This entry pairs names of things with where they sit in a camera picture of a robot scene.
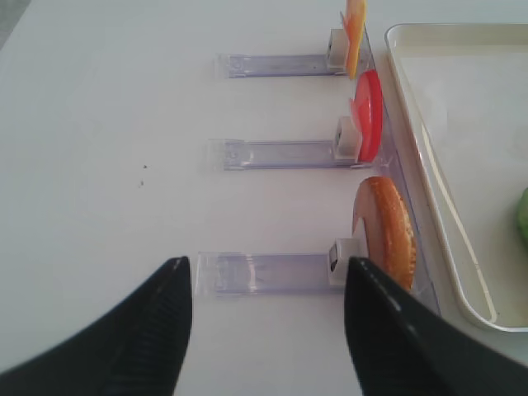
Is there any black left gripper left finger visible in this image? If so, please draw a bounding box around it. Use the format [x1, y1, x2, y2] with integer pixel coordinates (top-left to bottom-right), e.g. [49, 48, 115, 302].
[1, 257, 192, 395]

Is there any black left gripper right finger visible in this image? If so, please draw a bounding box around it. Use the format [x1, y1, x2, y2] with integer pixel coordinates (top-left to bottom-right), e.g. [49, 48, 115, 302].
[344, 257, 527, 395]

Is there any clear holder under bread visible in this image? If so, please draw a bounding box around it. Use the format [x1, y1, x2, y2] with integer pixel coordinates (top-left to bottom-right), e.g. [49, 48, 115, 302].
[194, 237, 369, 298]

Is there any upright bread bun left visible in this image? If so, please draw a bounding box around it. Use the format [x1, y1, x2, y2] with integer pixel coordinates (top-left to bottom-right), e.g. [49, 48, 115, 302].
[352, 176, 417, 291]

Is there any lettuce leaf on burger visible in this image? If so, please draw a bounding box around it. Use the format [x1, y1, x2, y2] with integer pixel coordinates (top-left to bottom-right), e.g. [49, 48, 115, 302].
[516, 188, 528, 247]

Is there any clear holder under tomato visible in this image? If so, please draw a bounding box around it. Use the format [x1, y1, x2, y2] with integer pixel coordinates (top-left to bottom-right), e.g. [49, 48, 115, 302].
[207, 116, 384, 171]

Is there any upright tomato slice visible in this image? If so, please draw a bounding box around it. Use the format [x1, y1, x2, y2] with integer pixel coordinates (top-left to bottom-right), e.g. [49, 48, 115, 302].
[351, 69, 384, 163]

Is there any upright cheese slice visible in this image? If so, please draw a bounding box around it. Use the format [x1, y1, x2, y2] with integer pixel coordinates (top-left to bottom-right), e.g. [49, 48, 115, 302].
[341, 0, 366, 80]

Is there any cream rectangular tray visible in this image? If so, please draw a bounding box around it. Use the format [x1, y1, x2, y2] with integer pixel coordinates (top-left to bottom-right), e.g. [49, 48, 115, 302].
[385, 23, 527, 332]

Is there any left long clear rail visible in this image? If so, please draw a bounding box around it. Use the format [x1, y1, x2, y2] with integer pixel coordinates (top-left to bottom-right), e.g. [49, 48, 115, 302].
[361, 26, 441, 314]

